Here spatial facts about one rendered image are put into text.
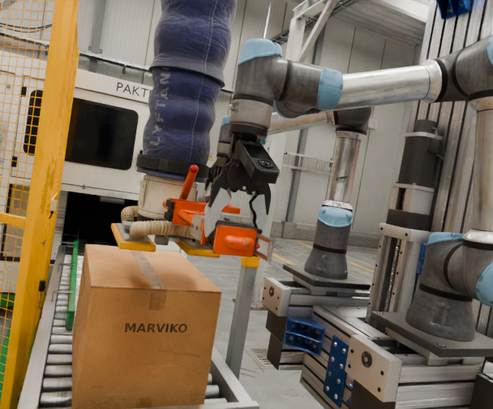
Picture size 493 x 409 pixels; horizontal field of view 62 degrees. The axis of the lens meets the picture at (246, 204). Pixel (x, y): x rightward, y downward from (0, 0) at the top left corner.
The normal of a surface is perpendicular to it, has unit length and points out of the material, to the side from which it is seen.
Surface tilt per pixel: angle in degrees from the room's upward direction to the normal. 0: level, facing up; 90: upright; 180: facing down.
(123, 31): 90
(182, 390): 90
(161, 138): 75
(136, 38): 90
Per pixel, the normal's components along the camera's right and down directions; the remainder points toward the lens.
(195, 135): 0.66, -0.13
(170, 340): 0.39, 0.11
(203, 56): 0.52, 0.32
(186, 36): 0.04, 0.11
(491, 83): -0.73, 0.05
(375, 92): 0.16, 0.41
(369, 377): -0.92, -0.13
